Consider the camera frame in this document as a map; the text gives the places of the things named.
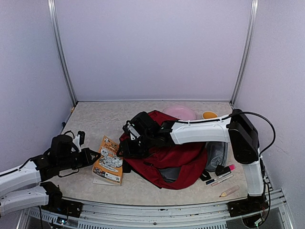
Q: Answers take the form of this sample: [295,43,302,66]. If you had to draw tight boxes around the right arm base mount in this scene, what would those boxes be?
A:
[227,198,269,217]

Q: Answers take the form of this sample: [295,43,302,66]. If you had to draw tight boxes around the grey pencil case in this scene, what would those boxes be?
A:
[205,142,228,172]

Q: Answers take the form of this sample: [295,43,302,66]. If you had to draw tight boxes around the pink plastic plate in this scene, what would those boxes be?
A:
[163,105,196,120]

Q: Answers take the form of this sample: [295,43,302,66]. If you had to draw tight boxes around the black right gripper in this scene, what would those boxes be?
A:
[115,133,154,158]

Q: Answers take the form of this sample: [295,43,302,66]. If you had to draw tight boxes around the white pen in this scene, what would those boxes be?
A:
[211,174,234,187]

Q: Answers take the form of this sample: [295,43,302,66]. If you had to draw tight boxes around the aluminium corner post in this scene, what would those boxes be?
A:
[47,0,78,107]
[230,0,259,106]

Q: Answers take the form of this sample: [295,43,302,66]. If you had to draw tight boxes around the pink highlighter black cap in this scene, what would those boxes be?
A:
[215,164,235,176]

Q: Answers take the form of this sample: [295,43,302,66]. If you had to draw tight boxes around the orange treehouse book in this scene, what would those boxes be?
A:
[92,136,123,186]

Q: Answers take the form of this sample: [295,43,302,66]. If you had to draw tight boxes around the right aluminium corner post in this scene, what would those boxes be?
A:
[230,0,259,106]

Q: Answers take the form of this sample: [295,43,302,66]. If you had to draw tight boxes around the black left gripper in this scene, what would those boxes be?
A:
[58,147,101,170]

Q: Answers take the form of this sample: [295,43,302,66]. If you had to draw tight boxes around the red student backpack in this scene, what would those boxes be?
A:
[120,110,207,190]

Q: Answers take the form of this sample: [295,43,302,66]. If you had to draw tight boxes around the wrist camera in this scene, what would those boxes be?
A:
[76,131,85,145]
[123,120,140,140]

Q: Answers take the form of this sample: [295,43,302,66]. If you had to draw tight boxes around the left aluminium corner post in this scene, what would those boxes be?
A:
[47,0,78,107]

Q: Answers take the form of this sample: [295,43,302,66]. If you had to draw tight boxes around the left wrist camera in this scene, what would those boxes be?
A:
[76,131,85,145]

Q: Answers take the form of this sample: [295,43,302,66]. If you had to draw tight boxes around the blue capped marker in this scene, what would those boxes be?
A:
[206,173,233,185]

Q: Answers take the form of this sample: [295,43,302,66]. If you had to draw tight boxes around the aluminium front rail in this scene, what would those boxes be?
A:
[16,189,294,229]

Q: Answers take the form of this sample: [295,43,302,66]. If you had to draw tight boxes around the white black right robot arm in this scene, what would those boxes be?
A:
[117,109,271,212]

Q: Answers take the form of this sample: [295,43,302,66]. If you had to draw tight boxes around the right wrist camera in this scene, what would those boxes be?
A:
[123,120,140,140]

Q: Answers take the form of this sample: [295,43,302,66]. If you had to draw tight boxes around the patterned mug orange inside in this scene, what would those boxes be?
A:
[202,111,218,119]

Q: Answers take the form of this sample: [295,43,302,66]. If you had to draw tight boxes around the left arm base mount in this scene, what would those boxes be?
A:
[42,199,83,218]

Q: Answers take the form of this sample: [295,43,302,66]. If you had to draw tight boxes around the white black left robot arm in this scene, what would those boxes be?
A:
[0,131,101,217]

